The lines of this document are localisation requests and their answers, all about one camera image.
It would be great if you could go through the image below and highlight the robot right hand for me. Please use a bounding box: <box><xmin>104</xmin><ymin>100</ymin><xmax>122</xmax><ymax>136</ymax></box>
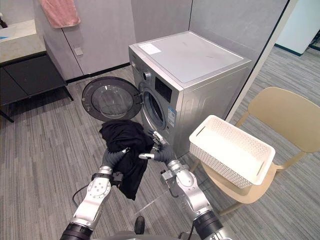
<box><xmin>138</xmin><ymin>129</ymin><xmax>174</xmax><ymax>166</ymax></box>

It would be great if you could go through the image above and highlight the pink towel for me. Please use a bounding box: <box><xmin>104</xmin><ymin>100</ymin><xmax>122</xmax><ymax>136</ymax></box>
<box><xmin>39</xmin><ymin>0</ymin><xmax>81</xmax><ymax>29</ymax></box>

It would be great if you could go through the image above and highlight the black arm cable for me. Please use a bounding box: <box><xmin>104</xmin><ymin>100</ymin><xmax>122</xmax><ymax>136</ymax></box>
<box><xmin>72</xmin><ymin>185</ymin><xmax>90</xmax><ymax>208</ymax></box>

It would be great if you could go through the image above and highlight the beige plastic chair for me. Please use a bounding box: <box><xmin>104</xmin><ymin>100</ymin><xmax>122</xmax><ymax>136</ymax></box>
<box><xmin>191</xmin><ymin>86</ymin><xmax>320</xmax><ymax>217</ymax></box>

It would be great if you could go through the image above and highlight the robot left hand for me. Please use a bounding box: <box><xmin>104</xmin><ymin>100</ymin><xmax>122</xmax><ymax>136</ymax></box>
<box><xmin>101</xmin><ymin>147</ymin><xmax>131</xmax><ymax>169</ymax></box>

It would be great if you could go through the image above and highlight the black garment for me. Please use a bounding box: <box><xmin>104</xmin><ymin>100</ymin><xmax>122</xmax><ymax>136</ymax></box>
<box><xmin>99</xmin><ymin>119</ymin><xmax>156</xmax><ymax>201</ymax></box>

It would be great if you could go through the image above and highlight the round washing machine door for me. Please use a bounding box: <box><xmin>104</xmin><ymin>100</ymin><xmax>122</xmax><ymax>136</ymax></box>
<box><xmin>81</xmin><ymin>76</ymin><xmax>144</xmax><ymax>123</ymax></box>

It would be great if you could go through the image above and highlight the robot dark foot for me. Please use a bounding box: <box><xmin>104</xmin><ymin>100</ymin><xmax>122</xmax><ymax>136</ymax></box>
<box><xmin>134</xmin><ymin>215</ymin><xmax>146</xmax><ymax>235</ymax></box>

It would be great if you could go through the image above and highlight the white perforated laundry basket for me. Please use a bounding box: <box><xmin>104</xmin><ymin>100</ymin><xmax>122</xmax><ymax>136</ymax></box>
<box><xmin>188</xmin><ymin>114</ymin><xmax>276</xmax><ymax>189</ymax></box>

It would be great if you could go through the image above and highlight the stone vanity countertop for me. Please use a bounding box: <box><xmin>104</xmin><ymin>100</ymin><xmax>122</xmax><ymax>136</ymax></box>
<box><xmin>0</xmin><ymin>19</ymin><xmax>48</xmax><ymax>67</ymax></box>

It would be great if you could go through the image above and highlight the silver washing machine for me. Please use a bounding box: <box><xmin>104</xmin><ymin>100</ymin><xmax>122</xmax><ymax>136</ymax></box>
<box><xmin>128</xmin><ymin>31</ymin><xmax>253</xmax><ymax>159</ymax></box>

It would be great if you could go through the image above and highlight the black vanity cabinet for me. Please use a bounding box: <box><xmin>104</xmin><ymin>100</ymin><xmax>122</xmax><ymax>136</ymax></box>
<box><xmin>0</xmin><ymin>51</ymin><xmax>75</xmax><ymax>123</ymax></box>

